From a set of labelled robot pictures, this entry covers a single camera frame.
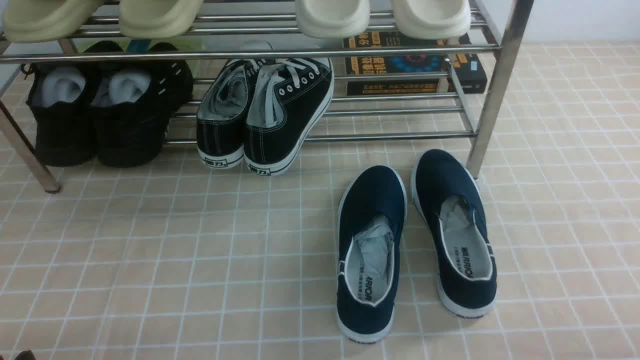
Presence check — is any black canvas sneaker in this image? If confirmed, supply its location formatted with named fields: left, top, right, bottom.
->
left=243, top=57, right=335, bottom=177
left=196, top=59, right=263, bottom=170

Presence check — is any silver metal shoe rack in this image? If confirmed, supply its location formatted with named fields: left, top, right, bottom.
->
left=1, top=0, right=535, bottom=194

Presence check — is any navy slip-on shoe left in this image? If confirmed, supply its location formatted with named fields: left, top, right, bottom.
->
left=336, top=165, right=408, bottom=344

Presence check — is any navy slip-on shoe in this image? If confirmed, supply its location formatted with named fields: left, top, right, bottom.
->
left=336, top=165, right=408, bottom=344
left=410, top=149, right=498, bottom=319

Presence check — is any navy slip-on shoe right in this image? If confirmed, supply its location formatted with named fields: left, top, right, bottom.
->
left=410, top=149, right=498, bottom=319

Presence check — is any black book with orange text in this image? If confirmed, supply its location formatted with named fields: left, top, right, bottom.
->
left=342, top=31, right=488, bottom=96

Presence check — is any cream slipper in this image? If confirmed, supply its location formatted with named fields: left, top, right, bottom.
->
left=294, top=0, right=370, bottom=39
left=391, top=0, right=472, bottom=40

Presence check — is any cream slipper far right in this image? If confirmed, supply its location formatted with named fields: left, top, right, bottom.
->
left=391, top=0, right=472, bottom=40

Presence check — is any black shoe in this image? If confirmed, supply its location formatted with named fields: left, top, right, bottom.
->
left=87, top=59, right=194, bottom=168
left=21, top=61, right=123, bottom=167

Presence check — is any beige slipper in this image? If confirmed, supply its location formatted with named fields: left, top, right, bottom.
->
left=118, top=0, right=204, bottom=39
left=1, top=0, right=105, bottom=44

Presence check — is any black shoe far left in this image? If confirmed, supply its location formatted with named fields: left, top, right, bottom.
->
left=21, top=61, right=123, bottom=167

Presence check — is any beige slipper far left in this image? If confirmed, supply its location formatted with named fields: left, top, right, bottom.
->
left=1, top=0, right=105, bottom=44

